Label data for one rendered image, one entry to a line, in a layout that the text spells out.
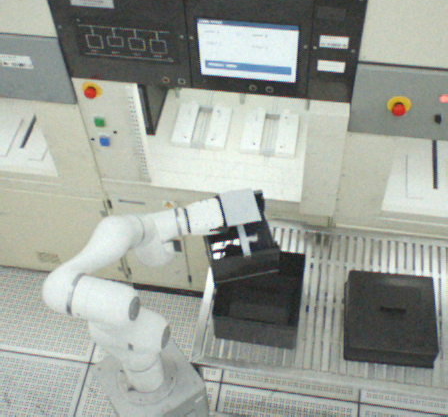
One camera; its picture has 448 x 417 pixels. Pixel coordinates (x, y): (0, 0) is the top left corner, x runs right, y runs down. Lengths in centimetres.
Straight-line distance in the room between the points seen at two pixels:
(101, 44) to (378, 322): 123
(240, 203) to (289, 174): 61
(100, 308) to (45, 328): 179
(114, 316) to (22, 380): 174
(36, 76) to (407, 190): 136
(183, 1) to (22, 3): 48
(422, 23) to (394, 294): 92
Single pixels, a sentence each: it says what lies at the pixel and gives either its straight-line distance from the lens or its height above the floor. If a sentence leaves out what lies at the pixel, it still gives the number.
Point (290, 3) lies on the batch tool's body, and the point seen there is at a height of 175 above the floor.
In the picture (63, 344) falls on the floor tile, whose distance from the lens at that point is 330.
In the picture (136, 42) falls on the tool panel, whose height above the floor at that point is 157.
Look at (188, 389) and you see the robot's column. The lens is 231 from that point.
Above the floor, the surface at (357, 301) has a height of 86.
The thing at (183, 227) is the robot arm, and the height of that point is 127.
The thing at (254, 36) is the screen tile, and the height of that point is 163.
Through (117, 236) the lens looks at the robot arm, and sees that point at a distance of 162.
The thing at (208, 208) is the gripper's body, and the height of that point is 127.
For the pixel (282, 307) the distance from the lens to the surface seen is 241.
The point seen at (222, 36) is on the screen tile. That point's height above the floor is 162.
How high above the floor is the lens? 292
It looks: 54 degrees down
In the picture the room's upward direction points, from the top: 3 degrees counter-clockwise
